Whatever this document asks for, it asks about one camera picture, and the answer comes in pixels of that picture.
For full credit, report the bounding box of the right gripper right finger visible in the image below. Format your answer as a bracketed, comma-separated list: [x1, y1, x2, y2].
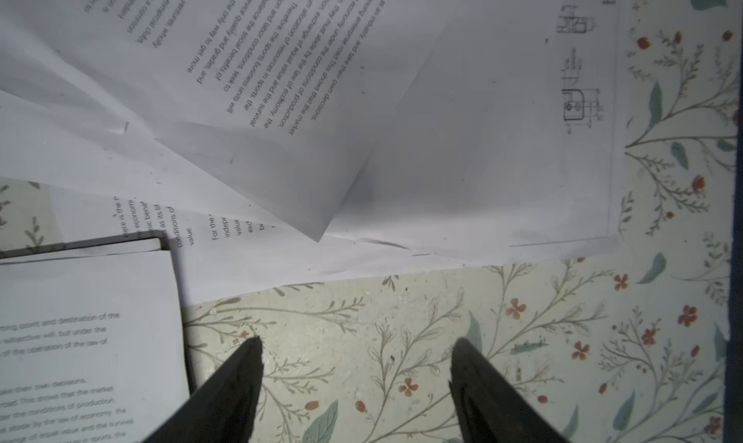
[449, 338, 567, 443]

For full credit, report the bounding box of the orange black file folder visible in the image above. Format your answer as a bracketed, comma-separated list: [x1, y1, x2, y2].
[1, 231, 186, 323]

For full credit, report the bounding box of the printed paper sheet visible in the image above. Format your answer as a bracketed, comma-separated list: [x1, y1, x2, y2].
[1, 94, 459, 305]
[1, 239, 190, 442]
[1, 0, 457, 240]

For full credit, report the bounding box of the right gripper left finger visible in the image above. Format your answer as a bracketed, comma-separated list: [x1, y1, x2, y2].
[146, 338, 264, 443]

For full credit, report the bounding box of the paper sheet with technical drawing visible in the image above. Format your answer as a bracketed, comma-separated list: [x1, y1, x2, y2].
[328, 0, 631, 264]

